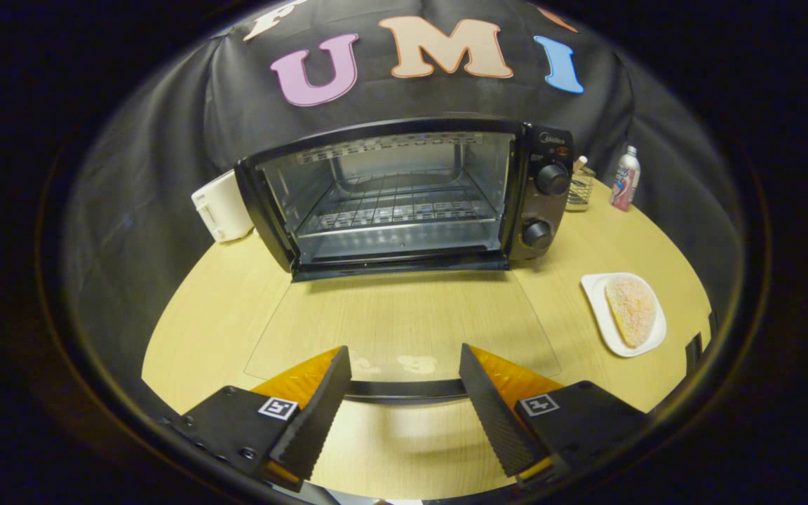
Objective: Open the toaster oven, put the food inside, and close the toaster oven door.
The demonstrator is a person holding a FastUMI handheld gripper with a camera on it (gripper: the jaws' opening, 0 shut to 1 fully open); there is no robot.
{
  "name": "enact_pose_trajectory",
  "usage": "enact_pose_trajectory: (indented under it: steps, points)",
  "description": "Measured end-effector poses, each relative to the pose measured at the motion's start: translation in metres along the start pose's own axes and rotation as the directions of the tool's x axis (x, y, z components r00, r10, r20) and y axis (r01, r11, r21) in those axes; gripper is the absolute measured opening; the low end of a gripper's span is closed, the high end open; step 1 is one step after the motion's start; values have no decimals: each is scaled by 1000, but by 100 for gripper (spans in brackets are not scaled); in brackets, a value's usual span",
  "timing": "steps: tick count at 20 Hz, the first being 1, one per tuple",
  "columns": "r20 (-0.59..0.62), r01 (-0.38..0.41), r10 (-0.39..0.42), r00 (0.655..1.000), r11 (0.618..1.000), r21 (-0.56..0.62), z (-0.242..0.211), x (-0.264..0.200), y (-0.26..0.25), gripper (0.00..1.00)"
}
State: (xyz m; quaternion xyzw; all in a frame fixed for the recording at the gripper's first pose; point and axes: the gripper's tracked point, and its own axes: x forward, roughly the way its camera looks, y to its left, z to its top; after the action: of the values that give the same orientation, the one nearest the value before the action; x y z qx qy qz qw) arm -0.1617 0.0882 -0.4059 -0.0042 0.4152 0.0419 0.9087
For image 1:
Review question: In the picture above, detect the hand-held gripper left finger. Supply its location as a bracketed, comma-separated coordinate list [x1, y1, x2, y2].
[159, 345, 353, 493]

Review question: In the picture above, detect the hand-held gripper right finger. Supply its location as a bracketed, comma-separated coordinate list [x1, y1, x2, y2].
[458, 343, 652, 492]

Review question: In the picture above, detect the breaded food patty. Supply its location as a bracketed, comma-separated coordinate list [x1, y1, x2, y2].
[605, 276, 658, 349]

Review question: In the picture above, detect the black toaster oven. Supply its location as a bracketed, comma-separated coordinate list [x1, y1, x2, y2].
[234, 116, 577, 406]

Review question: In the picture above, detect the white bread toaster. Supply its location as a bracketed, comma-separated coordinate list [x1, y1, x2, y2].
[191, 170, 256, 244]

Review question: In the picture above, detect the white plate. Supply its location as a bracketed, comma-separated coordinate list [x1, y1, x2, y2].
[580, 272, 668, 358]

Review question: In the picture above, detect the pink white bottle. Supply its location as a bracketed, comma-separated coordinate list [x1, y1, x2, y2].
[610, 145, 642, 213]

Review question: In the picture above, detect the black backdrop cloth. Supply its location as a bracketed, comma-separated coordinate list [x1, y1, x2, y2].
[64, 0, 745, 422]

